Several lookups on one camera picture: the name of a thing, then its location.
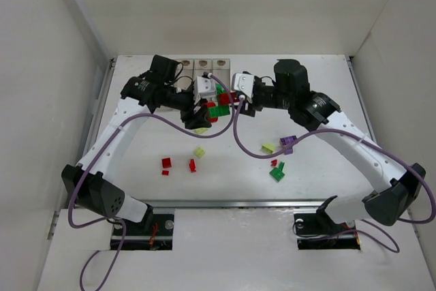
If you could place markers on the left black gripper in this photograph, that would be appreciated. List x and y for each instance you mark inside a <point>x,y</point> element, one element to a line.
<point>190,114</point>

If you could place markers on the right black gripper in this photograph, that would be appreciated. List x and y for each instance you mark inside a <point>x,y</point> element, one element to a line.
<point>249,108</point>

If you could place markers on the green lego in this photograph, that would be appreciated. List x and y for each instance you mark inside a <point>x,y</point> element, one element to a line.
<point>219,89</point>
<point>218,111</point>

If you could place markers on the red lego piece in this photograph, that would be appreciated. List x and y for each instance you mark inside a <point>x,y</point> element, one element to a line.
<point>206,105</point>

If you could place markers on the red round lego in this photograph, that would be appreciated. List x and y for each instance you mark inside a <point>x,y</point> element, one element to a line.
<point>226,99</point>

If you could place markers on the green lego top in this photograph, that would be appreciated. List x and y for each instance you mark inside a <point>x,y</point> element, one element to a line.
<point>219,89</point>

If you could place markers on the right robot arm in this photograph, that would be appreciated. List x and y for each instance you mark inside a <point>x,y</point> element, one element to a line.
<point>395,185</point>

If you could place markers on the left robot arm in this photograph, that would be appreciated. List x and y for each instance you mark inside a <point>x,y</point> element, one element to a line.
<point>90,183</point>

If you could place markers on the yellow lego upper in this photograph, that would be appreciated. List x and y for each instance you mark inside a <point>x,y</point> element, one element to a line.
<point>201,130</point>

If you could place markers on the yellow lego lower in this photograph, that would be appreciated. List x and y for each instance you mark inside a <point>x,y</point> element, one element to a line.
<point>199,152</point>

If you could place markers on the red tall lego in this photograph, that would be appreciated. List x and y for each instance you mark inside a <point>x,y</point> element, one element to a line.
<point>192,165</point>

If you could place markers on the purple lego stack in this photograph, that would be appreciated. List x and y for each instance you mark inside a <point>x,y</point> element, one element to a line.
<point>286,144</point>

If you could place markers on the yellow sloped lego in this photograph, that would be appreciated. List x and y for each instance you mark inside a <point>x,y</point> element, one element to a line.
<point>268,148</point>

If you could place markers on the red square lego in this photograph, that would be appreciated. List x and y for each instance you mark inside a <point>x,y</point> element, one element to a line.
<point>166,163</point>

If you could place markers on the green lego plate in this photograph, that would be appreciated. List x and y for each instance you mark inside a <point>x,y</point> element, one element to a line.
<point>277,172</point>

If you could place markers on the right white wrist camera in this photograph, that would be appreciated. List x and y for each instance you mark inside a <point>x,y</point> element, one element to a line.
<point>243,82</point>

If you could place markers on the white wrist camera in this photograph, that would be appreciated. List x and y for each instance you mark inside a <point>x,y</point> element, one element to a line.
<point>243,82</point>
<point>203,88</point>

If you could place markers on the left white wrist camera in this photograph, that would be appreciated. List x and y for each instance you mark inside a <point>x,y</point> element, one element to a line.
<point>203,88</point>

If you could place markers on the aluminium rail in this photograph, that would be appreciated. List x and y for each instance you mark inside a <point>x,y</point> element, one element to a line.
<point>233,204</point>

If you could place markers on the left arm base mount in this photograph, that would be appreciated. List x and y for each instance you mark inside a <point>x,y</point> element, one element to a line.
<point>154,236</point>

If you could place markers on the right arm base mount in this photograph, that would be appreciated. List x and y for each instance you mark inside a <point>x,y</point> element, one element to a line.
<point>314,232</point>

